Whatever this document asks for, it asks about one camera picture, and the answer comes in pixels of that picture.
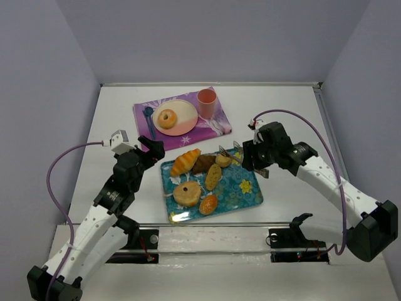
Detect small orange bun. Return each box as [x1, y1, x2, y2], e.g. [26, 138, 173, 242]
[199, 195, 218, 216]

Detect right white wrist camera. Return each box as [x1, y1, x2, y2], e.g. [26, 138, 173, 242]
[248, 119, 266, 145]

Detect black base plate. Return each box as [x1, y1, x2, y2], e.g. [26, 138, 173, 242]
[106, 228, 159, 264]
[266, 228, 330, 263]

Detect cream and pink plate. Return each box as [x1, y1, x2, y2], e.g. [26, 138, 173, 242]
[152, 99, 198, 136]

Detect blue plastic spoon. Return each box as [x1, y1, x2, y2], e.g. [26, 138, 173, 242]
[143, 107, 155, 140]

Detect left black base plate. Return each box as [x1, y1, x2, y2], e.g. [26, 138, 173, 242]
[106, 228, 159, 264]

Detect blue floral tray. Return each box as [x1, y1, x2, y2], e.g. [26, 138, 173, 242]
[160, 148, 264, 223]

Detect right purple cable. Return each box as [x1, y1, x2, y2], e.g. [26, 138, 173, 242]
[249, 108, 348, 256]

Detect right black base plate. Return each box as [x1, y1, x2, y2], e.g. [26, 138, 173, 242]
[266, 228, 330, 263]

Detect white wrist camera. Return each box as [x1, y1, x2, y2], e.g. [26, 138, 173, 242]
[110, 130, 133, 155]
[248, 119, 266, 145]

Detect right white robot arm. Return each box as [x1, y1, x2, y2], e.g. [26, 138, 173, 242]
[242, 120, 398, 262]

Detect metal tongs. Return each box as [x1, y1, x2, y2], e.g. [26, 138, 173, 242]
[219, 141, 269, 179]

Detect pale sugared donut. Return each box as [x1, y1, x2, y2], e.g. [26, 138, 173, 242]
[173, 181, 202, 207]

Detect striped orange croissant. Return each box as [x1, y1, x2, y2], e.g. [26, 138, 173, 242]
[170, 149, 201, 177]

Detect dark chocolate bread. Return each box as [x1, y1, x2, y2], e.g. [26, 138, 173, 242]
[192, 155, 216, 174]

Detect small round muffin bread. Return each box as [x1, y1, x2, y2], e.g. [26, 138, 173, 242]
[216, 152, 232, 168]

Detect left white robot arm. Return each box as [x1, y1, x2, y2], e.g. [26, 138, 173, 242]
[27, 130, 165, 300]

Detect oval seeded bread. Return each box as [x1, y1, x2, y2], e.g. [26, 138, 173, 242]
[205, 164, 222, 191]

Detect orange glazed donut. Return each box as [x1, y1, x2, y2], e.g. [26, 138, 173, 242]
[157, 109, 177, 129]

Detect aluminium frame rail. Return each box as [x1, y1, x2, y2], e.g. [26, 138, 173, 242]
[100, 82, 321, 88]

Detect pink cup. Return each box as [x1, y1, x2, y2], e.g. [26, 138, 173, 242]
[197, 88, 217, 119]

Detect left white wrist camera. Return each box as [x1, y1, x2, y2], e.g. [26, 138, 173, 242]
[110, 130, 133, 155]

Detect purple floral placemat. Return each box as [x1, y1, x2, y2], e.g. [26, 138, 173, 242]
[133, 91, 232, 151]

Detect purple cable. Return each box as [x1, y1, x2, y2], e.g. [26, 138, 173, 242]
[46, 142, 111, 298]
[249, 108, 348, 256]

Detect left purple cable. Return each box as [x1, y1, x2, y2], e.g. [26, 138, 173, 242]
[46, 142, 111, 298]

